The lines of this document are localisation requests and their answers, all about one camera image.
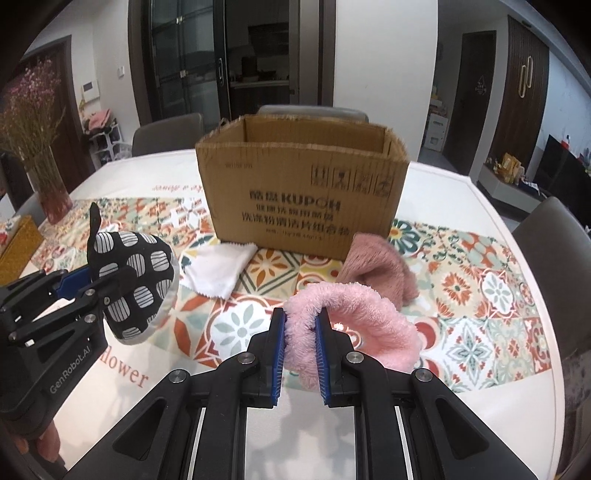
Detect person's left hand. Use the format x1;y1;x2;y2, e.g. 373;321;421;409
11;421;64;468

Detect dark sliding glass door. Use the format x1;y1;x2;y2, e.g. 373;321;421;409
126;0;336;140

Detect dark wooden wall panel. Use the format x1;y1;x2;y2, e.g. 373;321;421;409
491;14;551;170

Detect yellow woven tissue box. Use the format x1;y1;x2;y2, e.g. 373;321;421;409
0;214;46;286

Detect pink cloth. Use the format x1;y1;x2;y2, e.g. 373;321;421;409
86;108;114;133

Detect glass vase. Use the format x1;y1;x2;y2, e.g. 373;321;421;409
25;146;75;225

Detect pink fluffy towel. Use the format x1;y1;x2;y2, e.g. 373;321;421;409
339;233;420;306

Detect grey dining chair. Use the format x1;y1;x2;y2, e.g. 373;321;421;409
511;196;591;334
257;104;370;126
131;113;205;158
15;191;43;219

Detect yellow gift bags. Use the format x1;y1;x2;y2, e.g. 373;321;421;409
496;153;523;182

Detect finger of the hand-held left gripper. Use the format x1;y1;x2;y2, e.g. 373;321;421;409
8;276;123;348
0;266;96;325

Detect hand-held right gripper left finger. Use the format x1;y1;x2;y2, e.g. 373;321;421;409
65;307;287;480

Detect white storage drawers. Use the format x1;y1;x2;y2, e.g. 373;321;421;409
422;108;449;151

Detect white shoe rack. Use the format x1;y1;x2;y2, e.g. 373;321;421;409
87;122;129;163

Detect brown cardboard box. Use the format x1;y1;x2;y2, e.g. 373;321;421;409
194;114;410;263

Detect dark room door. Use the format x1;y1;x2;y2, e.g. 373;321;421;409
454;31;498;175

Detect gold loop wall ornament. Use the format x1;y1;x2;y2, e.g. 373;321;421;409
516;57;535;99

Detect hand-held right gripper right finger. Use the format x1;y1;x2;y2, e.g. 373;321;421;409
315;307;551;480

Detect pink dried flower bunch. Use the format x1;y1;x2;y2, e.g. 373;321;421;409
0;57;68;172

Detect black television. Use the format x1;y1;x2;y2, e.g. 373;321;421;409
535;134;591;205

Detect white television cabinet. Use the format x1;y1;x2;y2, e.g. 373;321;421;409
477;163;551;219

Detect brown wooden door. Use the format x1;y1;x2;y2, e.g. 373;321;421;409
14;36;94;205

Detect pink fluffy headband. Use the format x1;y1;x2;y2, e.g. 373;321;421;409
282;282;420;392

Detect white cloth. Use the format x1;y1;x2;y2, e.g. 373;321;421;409
184;242;259;300

